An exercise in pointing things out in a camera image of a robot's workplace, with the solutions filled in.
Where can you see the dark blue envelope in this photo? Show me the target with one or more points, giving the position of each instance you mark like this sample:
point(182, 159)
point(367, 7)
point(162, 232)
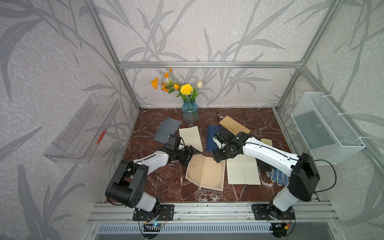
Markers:
point(210, 144)

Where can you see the black work glove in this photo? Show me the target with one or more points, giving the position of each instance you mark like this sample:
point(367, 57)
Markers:
point(265, 168)

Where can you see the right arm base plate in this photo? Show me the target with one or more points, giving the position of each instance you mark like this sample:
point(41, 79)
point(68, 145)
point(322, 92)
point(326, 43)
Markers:
point(261, 211)

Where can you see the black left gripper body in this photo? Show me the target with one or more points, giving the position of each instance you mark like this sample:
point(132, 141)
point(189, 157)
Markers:
point(180, 155)

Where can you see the white wire mesh basket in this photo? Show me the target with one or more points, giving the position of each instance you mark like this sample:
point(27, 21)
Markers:
point(325, 130)

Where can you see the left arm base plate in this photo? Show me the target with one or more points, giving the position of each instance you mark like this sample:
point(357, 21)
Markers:
point(160, 212)

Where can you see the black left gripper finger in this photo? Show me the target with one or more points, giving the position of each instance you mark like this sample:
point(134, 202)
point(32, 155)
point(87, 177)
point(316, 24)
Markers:
point(194, 151)
point(184, 161)

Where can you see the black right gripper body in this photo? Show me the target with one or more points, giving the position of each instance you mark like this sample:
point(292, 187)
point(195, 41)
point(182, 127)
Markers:
point(226, 154)

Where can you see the cream envelope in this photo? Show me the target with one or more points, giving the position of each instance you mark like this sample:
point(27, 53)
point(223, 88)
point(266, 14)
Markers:
point(191, 137)

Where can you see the blue glass vase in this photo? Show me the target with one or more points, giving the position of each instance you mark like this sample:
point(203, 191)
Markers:
point(190, 111)

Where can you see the beige lined letter paper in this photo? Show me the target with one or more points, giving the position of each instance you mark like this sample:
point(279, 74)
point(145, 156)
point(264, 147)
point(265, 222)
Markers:
point(206, 172)

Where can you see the blue dotted white glove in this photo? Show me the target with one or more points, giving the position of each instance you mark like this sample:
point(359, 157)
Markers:
point(278, 177)

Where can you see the circuit board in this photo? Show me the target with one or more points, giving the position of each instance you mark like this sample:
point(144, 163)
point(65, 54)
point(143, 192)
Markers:
point(153, 227)
point(280, 227)

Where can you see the small beige card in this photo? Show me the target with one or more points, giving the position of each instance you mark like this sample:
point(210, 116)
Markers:
point(268, 142)

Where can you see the clear acrylic wall shelf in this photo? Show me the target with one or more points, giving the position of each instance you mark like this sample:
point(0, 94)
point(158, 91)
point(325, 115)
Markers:
point(80, 139)

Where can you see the yellow orange artificial flowers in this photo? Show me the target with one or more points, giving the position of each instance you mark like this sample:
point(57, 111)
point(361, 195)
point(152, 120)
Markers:
point(172, 85)

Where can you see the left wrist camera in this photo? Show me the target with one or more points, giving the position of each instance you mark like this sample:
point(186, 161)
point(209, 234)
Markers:
point(174, 143)

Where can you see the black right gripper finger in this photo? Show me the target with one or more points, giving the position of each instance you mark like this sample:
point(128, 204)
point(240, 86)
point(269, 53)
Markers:
point(217, 156)
point(218, 140)

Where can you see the cream unfolded paper sheet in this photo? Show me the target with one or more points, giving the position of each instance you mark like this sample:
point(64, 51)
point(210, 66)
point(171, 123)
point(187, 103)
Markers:
point(243, 170)

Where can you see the left circuit board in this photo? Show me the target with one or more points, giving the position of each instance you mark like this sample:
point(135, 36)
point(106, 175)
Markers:
point(153, 227)

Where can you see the aluminium front rail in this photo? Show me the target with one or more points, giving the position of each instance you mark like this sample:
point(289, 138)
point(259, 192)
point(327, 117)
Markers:
point(216, 212)

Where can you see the right circuit board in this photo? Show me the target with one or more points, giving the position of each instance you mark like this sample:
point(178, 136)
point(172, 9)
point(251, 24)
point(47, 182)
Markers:
point(280, 227)

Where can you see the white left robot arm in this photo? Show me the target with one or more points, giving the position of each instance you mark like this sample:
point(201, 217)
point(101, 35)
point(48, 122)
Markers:
point(127, 186)

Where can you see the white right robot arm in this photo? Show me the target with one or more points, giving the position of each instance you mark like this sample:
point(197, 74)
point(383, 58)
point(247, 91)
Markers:
point(300, 169)

